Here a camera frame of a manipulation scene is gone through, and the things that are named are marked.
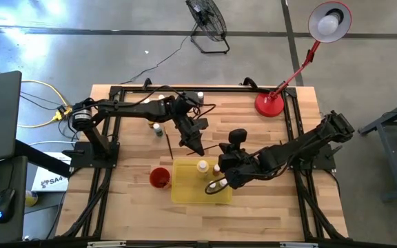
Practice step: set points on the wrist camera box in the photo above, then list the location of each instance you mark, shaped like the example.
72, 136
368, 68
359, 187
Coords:
229, 162
202, 124

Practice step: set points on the yellow translucent plastic bin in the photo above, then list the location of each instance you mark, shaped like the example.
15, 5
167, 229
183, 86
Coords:
188, 193

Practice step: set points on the red desk lamp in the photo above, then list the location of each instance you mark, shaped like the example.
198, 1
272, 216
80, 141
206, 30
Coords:
269, 105

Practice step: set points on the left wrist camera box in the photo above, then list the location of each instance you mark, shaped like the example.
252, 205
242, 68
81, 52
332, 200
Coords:
202, 124

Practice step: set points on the blue-grey metal table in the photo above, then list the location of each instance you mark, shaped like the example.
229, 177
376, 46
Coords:
391, 156

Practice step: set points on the yellow power plug block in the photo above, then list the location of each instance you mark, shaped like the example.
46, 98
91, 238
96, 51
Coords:
62, 112

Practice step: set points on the silver metal bracket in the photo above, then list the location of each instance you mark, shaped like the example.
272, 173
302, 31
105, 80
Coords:
106, 244
299, 245

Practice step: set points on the black floor fan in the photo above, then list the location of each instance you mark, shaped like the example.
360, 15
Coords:
207, 17

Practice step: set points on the dark green paint bottle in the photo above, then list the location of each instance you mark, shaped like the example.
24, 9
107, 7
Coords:
212, 185

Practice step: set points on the teal paint bottle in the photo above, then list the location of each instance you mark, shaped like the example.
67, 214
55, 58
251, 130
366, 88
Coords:
158, 130

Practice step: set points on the orange paint bottle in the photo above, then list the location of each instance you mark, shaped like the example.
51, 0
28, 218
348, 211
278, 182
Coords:
150, 124

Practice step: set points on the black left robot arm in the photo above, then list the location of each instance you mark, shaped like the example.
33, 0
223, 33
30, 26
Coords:
133, 108

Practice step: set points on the white printed box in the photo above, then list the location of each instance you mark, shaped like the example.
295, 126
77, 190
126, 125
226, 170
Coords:
48, 182

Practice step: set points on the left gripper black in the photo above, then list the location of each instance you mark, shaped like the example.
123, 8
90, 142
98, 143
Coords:
188, 131

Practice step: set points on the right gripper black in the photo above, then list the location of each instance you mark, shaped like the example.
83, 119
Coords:
246, 168

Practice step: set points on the black computer mouse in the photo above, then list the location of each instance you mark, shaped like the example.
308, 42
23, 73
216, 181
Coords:
5, 206

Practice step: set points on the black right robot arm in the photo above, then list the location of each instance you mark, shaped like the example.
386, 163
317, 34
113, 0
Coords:
295, 144

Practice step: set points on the black and white paint bottle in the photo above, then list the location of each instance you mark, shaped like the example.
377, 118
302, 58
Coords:
222, 182

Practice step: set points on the small yellow container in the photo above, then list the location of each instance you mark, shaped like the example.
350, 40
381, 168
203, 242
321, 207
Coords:
31, 199

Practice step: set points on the dark brown paint bottle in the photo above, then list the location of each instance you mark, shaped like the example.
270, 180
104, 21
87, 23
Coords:
200, 94

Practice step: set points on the black frame clamp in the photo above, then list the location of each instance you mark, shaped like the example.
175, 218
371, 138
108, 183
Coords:
252, 83
147, 83

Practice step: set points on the large yellow paint bottle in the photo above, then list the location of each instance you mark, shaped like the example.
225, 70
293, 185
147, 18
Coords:
202, 167

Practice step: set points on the black desk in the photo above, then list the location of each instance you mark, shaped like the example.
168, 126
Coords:
16, 227

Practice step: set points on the red plastic cup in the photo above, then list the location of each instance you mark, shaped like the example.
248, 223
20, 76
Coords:
160, 178

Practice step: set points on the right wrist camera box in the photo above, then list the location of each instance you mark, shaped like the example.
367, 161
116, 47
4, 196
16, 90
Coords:
229, 162

